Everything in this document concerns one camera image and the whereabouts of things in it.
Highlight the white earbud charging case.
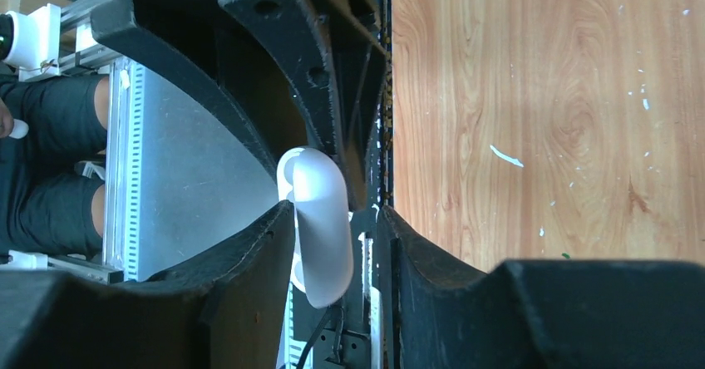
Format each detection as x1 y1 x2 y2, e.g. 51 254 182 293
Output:
276 147 354 308

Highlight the person in black shorts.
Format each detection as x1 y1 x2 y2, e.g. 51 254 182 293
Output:
1 75 110 258

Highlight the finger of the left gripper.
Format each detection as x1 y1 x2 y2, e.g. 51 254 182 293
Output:
91 0 306 177
218 0 386 211

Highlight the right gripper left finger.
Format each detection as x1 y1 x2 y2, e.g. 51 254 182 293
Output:
1 201 295 368

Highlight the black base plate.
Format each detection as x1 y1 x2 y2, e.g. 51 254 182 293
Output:
279 0 391 368

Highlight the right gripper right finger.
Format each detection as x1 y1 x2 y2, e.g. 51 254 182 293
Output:
376 207 704 368

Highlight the aluminium slotted rail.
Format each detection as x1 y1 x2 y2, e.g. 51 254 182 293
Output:
102 57 146 281

